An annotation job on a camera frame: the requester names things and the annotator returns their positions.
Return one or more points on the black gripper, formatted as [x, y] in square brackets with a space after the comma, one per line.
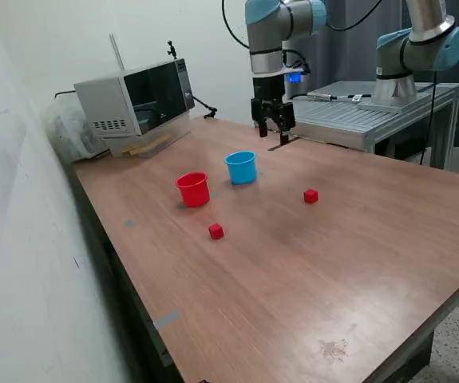
[268, 88]

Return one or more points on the red cube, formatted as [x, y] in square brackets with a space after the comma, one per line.
[216, 231]
[311, 196]

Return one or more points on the silver blue UR5e robot arm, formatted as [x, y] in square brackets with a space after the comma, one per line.
[424, 48]

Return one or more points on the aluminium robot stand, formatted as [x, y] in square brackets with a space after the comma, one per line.
[333, 115]

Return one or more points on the blue plastic cup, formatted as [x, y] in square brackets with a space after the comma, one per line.
[242, 172]

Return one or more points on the dark grey curtain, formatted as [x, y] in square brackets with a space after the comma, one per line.
[349, 56]

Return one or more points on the clear acrylic riser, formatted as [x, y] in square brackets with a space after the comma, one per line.
[173, 129]

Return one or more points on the red plastic cup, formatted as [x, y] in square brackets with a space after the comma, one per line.
[193, 195]

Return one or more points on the wooden strip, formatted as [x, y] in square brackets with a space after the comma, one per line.
[151, 145]

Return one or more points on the silver microwave oven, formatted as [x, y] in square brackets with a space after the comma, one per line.
[105, 103]

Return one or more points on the white rod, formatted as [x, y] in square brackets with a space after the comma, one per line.
[117, 52]

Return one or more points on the clear plastic bag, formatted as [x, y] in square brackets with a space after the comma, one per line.
[67, 127]

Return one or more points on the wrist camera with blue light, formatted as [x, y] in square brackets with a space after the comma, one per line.
[295, 77]

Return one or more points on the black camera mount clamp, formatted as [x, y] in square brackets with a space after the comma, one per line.
[171, 50]

